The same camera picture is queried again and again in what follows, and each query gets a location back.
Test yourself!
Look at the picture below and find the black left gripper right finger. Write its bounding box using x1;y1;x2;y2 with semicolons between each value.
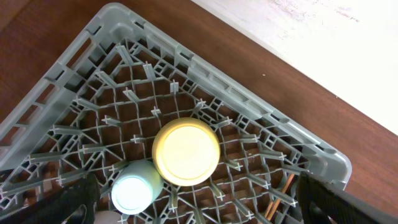
296;172;397;224

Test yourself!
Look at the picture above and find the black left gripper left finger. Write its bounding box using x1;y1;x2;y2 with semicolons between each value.
1;174;100;224

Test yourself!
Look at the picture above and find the pink plastic cup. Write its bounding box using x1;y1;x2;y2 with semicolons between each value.
94;210;121;224

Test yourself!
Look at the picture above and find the wooden chopstick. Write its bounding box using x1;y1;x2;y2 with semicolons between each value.
264;201;274;218
267;174;295;221

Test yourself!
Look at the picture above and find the light blue plastic cup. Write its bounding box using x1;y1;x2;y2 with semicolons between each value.
111;160;164;215

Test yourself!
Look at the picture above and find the yellow plastic bowl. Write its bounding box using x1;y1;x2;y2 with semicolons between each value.
152;118;220;186

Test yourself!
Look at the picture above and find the grey dishwasher rack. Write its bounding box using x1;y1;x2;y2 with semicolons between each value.
1;3;352;223

